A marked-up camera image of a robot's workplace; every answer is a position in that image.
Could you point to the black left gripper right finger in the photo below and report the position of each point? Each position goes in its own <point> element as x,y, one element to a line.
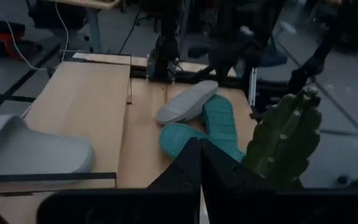
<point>244,205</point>

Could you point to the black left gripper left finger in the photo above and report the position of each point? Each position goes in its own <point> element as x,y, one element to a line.
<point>135,208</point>

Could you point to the teal rubber slide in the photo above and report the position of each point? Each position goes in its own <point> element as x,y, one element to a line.
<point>221,124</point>
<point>174,138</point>

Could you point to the grey rubber slide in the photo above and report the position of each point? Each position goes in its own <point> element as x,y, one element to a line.
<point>26,149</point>
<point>185,102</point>

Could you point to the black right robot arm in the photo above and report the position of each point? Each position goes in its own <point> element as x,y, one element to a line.
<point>166,46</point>

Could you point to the green cactus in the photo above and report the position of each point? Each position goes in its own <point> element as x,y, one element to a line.
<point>281,140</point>

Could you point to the grey metal desk leg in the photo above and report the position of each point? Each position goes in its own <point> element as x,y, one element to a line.
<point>94,31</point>

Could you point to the red and black cart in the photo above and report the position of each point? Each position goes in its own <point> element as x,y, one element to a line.
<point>2,34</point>

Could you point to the wooden shelf with black frame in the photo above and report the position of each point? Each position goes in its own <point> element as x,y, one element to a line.
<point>82,102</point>

